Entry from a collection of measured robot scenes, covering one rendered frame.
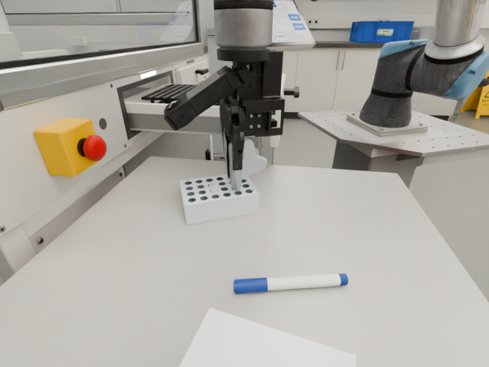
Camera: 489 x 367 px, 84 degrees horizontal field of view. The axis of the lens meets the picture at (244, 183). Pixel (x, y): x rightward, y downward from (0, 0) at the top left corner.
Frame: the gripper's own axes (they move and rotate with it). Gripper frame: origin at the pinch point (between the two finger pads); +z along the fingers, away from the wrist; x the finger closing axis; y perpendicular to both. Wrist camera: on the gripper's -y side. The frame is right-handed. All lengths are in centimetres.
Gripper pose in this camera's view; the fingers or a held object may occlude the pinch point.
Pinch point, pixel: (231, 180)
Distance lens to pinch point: 46.0
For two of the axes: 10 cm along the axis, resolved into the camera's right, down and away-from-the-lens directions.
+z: 0.0, 8.7, 4.9
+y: 9.6, -1.3, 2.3
